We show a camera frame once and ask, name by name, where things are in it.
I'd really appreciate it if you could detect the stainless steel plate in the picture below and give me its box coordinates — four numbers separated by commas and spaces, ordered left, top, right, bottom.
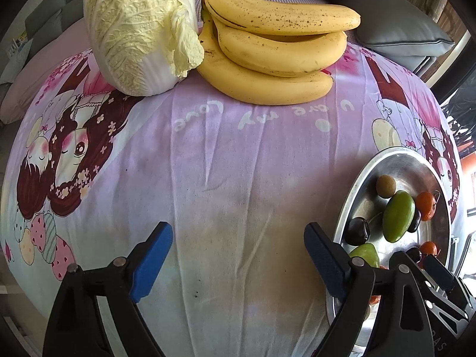
325, 147, 462, 357

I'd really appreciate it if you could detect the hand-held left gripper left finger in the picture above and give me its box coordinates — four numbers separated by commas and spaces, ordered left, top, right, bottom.
43, 221, 174, 357

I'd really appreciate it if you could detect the printed cartoon blanket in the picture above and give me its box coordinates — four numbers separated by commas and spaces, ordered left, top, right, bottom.
0, 41, 473, 357

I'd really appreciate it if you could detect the oblong green jujube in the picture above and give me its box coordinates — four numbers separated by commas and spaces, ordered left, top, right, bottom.
382, 190, 416, 242

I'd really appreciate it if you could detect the orange tangerine with stem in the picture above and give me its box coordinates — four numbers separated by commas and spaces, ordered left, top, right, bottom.
369, 264, 389, 304

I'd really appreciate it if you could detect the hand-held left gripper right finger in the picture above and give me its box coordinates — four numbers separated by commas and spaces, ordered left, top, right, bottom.
304, 222, 436, 357

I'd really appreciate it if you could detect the pale grey cushion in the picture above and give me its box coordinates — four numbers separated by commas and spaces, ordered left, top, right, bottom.
0, 39, 34, 84

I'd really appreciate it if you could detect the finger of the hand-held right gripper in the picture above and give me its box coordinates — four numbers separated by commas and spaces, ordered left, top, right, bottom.
424, 255, 467, 298

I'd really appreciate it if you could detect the yellow banana bunch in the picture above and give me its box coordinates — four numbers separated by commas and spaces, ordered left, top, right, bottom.
196, 0, 361, 105

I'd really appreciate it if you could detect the napa cabbage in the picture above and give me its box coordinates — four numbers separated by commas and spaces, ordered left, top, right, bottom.
83, 0, 205, 96

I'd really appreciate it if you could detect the brown longan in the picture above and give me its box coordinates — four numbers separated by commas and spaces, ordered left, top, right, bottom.
375, 175, 397, 196

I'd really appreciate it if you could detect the round green jujube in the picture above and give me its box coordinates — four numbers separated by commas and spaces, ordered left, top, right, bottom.
350, 243, 381, 268

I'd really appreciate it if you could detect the grey sofa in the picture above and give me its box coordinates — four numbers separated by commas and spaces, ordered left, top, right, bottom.
22, 0, 97, 41

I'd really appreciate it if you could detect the grey leather cushion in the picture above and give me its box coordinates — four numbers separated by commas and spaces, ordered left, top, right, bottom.
355, 0, 456, 58

